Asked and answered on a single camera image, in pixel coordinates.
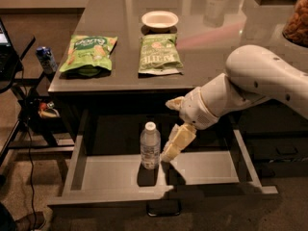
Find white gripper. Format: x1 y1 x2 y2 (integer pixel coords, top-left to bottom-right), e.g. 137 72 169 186
161 87 220 163

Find clear plastic water bottle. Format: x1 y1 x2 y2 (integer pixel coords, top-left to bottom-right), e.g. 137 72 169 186
140 121 161 169

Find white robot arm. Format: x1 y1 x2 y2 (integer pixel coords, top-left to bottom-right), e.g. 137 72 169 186
161 45 308 163

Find open grey drawer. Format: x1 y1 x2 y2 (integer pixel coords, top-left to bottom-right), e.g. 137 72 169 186
47 104 279 218

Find olive green chip bag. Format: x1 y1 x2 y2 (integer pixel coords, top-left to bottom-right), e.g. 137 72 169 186
139 34 183 75

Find white paper bowl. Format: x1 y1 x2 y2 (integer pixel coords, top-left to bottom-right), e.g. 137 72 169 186
141 11 179 33

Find bright green snack bag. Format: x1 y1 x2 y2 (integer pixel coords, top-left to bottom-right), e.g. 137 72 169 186
60 35 117 77

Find colourful items on shelf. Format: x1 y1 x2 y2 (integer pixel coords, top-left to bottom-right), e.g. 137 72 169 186
38 102 60 118

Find blue drink can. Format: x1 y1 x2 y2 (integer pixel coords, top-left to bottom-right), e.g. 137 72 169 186
36 46 58 74

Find black laptop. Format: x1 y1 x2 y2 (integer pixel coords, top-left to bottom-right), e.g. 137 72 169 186
0 18 19 80

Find brown shoe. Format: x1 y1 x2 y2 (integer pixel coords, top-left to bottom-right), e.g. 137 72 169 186
15 212 46 231

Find metal drawer handle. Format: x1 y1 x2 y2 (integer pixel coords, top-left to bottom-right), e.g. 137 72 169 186
146 200 182 217

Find black side table frame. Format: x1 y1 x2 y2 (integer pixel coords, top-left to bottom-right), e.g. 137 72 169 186
0 34 74 163

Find black hanging cable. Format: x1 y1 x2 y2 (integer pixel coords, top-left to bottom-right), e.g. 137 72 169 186
18 60 39 231

